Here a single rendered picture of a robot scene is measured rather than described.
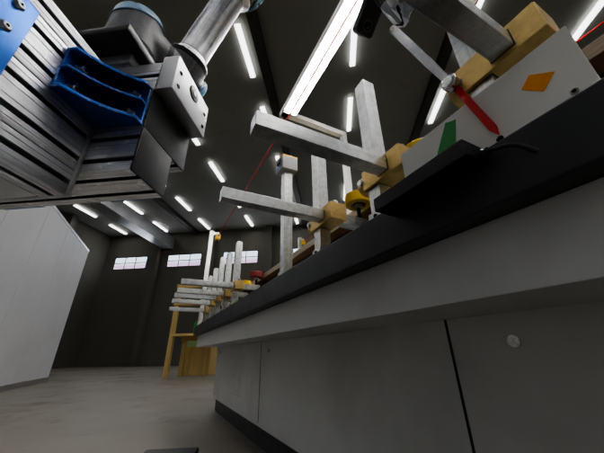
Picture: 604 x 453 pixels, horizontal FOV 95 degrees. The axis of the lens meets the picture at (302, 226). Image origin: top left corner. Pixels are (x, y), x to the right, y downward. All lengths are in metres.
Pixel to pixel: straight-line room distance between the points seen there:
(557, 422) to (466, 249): 0.32
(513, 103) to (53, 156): 0.64
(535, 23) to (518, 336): 0.49
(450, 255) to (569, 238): 0.14
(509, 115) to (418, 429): 0.68
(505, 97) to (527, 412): 0.51
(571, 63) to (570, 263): 0.22
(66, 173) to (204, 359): 7.49
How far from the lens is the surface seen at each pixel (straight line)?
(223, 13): 1.08
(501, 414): 0.71
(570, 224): 0.43
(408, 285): 0.54
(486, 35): 0.50
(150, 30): 0.92
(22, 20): 0.59
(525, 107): 0.47
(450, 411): 0.77
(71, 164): 0.57
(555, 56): 0.49
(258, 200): 0.70
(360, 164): 0.57
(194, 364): 8.03
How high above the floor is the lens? 0.46
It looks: 25 degrees up
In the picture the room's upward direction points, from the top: 1 degrees counter-clockwise
